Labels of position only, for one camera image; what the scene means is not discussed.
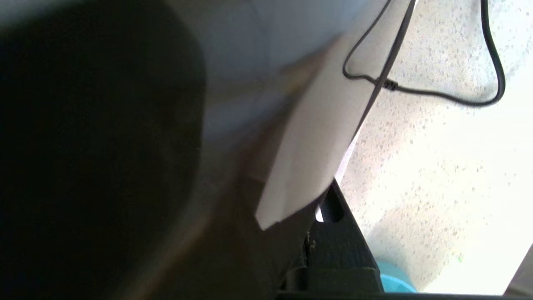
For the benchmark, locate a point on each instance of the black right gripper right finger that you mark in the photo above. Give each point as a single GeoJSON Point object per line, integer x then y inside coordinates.
{"type": "Point", "coordinates": [341, 250]}

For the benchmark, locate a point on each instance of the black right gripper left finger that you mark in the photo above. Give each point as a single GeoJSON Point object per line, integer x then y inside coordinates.
{"type": "Point", "coordinates": [295, 266]}

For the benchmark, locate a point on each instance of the pink plastic bowl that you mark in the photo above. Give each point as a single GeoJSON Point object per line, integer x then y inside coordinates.
{"type": "Point", "coordinates": [325, 125]}

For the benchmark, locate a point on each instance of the teal plastic bowl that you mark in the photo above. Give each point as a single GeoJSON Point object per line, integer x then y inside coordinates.
{"type": "Point", "coordinates": [395, 281]}

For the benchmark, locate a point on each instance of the black rice cooker base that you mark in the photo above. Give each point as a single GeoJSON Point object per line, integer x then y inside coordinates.
{"type": "Point", "coordinates": [83, 166]}

